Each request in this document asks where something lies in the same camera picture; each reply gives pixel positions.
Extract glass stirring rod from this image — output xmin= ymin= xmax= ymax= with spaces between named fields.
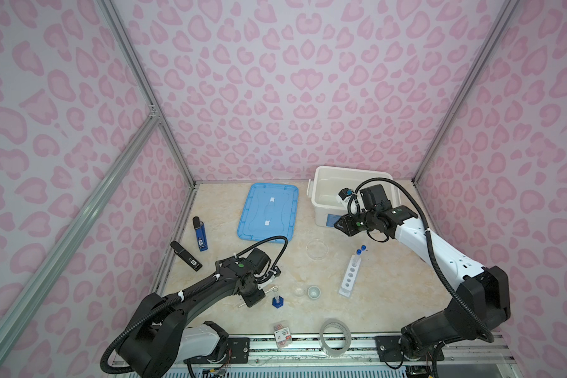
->
xmin=238 ymin=285 xmax=279 ymax=308

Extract clear glass petri dish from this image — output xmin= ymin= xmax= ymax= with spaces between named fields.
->
xmin=306 ymin=239 xmax=329 ymax=261

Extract white plastic storage bin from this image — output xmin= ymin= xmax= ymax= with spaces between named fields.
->
xmin=306 ymin=165 xmax=393 ymax=228

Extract white test tube rack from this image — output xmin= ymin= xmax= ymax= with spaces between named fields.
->
xmin=339 ymin=254 xmax=362 ymax=298

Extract clear tape roll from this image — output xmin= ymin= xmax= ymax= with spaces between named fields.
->
xmin=318 ymin=318 xmax=353 ymax=358

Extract small clear slide box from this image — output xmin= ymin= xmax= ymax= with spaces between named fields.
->
xmin=272 ymin=321 xmax=293 ymax=349

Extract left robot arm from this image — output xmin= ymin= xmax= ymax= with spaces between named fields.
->
xmin=99 ymin=235 xmax=288 ymax=377

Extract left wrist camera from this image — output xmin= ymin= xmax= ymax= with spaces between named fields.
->
xmin=256 ymin=266 xmax=281 ymax=286

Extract blue bin lid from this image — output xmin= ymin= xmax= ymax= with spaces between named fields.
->
xmin=237 ymin=183 xmax=299 ymax=241

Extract blue base graduated cylinder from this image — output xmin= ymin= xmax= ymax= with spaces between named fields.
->
xmin=272 ymin=288 xmax=284 ymax=309

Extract black marker tool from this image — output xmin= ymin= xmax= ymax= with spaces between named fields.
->
xmin=170 ymin=241 xmax=203 ymax=272

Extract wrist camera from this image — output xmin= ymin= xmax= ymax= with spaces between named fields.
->
xmin=256 ymin=266 xmax=281 ymax=286
xmin=335 ymin=187 xmax=354 ymax=206

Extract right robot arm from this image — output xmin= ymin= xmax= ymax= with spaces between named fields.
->
xmin=335 ymin=177 xmax=511 ymax=362

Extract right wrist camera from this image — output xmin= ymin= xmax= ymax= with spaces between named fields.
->
xmin=335 ymin=187 xmax=354 ymax=206

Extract blue lighter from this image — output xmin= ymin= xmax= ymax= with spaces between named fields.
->
xmin=192 ymin=217 xmax=208 ymax=251

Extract small white cup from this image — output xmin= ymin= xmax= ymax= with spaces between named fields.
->
xmin=306 ymin=285 xmax=321 ymax=300

